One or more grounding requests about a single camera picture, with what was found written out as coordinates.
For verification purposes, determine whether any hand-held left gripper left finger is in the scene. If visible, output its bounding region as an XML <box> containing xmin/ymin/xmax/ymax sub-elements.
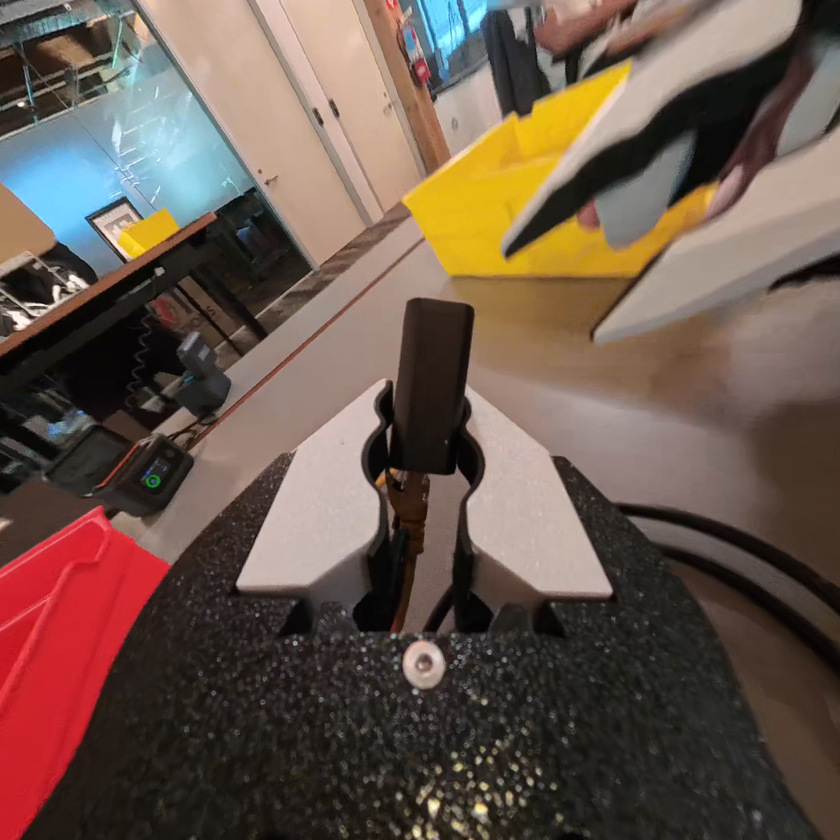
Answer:
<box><xmin>235</xmin><ymin>378</ymin><xmax>397</xmax><ymax>603</ymax></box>

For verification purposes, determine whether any white door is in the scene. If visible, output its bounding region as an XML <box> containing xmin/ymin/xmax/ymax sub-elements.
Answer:
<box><xmin>134</xmin><ymin>0</ymin><xmax>368</xmax><ymax>266</ymax></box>
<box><xmin>279</xmin><ymin>0</ymin><xmax>424</xmax><ymax>224</ymax></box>

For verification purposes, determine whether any dark jacket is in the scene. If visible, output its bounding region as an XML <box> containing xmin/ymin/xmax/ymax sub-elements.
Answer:
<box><xmin>481</xmin><ymin>7</ymin><xmax>581</xmax><ymax>118</ymax></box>

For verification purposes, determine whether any red plastic bin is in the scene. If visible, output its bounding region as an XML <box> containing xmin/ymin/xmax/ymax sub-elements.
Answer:
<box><xmin>0</xmin><ymin>505</ymin><xmax>173</xmax><ymax>840</ymax></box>

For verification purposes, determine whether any yellow plastic bin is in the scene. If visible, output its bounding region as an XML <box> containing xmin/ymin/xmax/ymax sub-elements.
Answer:
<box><xmin>402</xmin><ymin>59</ymin><xmax>719</xmax><ymax>280</ymax></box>

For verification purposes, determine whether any wooden post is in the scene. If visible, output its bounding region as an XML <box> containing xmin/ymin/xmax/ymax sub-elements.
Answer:
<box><xmin>361</xmin><ymin>0</ymin><xmax>454</xmax><ymax>175</ymax></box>

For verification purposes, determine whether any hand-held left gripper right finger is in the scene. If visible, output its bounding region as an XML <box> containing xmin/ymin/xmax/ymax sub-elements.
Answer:
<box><xmin>456</xmin><ymin>386</ymin><xmax>616</xmax><ymax>603</ymax></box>

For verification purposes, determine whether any glass office partition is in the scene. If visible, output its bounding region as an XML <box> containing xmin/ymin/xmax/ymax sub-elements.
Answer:
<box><xmin>0</xmin><ymin>0</ymin><xmax>312</xmax><ymax>316</ymax></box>

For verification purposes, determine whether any black cable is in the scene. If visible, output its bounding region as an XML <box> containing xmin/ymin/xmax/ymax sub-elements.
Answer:
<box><xmin>367</xmin><ymin>502</ymin><xmax>840</xmax><ymax>664</ymax></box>

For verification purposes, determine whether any small yellow bin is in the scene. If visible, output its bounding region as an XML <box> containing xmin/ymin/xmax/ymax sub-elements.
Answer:
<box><xmin>118</xmin><ymin>209</ymin><xmax>180</xmax><ymax>258</ymax></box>

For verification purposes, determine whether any plywood board on clear stand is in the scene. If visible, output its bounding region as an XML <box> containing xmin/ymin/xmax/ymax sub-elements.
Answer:
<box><xmin>0</xmin><ymin>184</ymin><xmax>70</xmax><ymax>283</ymax></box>

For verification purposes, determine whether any cardboard box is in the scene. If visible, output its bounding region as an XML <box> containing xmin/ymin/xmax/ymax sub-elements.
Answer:
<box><xmin>147</xmin><ymin>276</ymin><xmax>231</xmax><ymax>342</ymax></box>

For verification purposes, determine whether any black picture frame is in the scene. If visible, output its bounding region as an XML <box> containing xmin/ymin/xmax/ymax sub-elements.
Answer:
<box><xmin>87</xmin><ymin>197</ymin><xmax>144</xmax><ymax>262</ymax></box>

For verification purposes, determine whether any black ethernet splitter adapter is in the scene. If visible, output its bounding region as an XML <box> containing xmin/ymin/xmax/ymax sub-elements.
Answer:
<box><xmin>389</xmin><ymin>298</ymin><xmax>476</xmax><ymax>476</ymax></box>

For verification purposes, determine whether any brown desk with black frame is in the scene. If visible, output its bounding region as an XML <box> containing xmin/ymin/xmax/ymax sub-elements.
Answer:
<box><xmin>0</xmin><ymin>211</ymin><xmax>270</xmax><ymax>395</ymax></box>

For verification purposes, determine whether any black portable power station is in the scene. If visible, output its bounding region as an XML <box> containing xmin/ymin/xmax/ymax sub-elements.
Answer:
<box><xmin>45</xmin><ymin>423</ymin><xmax>196</xmax><ymax>517</ymax></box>

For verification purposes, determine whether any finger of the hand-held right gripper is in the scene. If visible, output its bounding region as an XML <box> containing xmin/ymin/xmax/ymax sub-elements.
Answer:
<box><xmin>500</xmin><ymin>0</ymin><xmax>799</xmax><ymax>260</ymax></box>
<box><xmin>591</xmin><ymin>130</ymin><xmax>840</xmax><ymax>347</ymax></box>

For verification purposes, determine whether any dark grey battery charger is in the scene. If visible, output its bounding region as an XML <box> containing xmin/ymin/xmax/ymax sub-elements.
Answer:
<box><xmin>176</xmin><ymin>331</ymin><xmax>232</xmax><ymax>416</ymax></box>

